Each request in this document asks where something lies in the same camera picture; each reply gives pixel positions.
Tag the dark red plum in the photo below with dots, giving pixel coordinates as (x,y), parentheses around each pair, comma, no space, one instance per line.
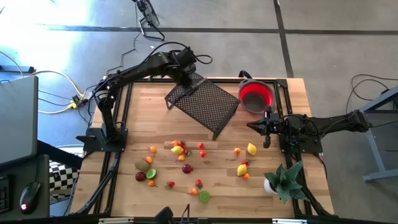
(140,176)

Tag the black aluminium table frame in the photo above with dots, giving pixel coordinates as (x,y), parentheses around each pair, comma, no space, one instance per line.
(282,83)

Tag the red collapsible colander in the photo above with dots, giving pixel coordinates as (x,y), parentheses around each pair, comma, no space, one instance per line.
(248,90)

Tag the whole brown kiwi fruit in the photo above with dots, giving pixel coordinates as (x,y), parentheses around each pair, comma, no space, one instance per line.
(142,165)

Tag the black floor fan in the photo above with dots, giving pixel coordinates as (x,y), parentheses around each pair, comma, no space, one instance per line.
(150,14)

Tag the black perforated metal shelf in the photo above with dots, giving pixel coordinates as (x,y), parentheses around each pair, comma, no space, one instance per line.
(208,109)

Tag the silver frame bracket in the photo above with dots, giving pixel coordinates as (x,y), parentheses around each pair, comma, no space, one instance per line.
(289,221)
(116,221)

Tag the red yellow pear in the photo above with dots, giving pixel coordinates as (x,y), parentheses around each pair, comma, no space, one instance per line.
(194,191)

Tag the grey metal desk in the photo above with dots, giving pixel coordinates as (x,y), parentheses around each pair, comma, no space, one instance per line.
(374,149)

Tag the snake plant in white pot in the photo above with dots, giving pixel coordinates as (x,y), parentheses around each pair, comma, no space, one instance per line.
(284,183)

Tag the grey computer monitor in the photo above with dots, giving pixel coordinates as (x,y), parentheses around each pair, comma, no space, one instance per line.
(17,118)

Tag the dark red toy apple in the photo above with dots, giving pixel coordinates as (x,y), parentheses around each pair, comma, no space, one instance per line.
(186,168)

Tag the yellow lemon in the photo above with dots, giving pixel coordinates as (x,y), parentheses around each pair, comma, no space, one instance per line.
(252,149)
(177,150)
(242,170)

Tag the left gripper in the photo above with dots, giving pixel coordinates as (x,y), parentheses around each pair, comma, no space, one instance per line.
(186,67)

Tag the black desk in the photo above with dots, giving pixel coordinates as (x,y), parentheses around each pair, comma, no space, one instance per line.
(14,174)

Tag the small orange fruit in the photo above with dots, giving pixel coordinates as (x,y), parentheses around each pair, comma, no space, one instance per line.
(152,149)
(174,143)
(246,176)
(148,160)

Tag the black computer mouse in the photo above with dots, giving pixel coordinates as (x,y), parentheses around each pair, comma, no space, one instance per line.
(29,197)

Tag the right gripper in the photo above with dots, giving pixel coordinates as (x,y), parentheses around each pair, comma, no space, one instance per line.
(273,124)

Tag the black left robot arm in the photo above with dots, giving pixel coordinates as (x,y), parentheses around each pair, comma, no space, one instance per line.
(136,70)

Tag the black floor bar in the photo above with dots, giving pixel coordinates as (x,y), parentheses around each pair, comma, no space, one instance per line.
(18,69)

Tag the black keyboard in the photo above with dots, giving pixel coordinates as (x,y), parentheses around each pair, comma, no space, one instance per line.
(3,196)

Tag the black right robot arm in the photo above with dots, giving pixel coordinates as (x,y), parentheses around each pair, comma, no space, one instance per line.
(326,124)

